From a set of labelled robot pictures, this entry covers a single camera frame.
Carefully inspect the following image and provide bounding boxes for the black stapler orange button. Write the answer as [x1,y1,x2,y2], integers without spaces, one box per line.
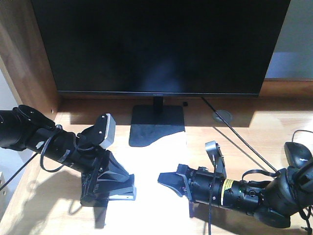
[96,174,136,201]

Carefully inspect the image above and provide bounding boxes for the black monitor cable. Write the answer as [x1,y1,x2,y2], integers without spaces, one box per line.
[201,96,278,172]

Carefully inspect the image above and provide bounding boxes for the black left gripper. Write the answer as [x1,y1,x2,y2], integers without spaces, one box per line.
[34,126,136,206]

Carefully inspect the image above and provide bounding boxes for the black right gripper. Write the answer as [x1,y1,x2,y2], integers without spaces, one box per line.
[157,164,226,206]

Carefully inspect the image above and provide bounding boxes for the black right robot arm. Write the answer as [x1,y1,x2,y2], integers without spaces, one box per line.
[157,162,313,228]

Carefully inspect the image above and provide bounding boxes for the white paper sheets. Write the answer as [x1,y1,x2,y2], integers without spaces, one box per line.
[102,131,211,235]

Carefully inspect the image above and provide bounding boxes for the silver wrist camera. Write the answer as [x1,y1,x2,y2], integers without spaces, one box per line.
[205,141,226,178]
[94,114,116,149]

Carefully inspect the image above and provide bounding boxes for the grey desk cable grommet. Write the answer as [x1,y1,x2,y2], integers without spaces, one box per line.
[212,110,233,123]

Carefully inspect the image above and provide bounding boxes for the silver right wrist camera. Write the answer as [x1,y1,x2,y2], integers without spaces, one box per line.
[205,141,226,178]

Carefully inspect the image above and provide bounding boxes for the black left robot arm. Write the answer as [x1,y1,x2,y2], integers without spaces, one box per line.
[0,105,135,207]

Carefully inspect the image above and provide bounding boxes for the black computer monitor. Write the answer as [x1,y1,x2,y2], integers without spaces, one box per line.
[31,0,290,147]

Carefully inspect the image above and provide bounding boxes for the wooden desk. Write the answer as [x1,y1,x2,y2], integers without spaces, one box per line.
[0,0,313,235]

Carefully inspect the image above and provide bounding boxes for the black computer mouse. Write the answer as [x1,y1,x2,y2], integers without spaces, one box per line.
[284,141,313,169]

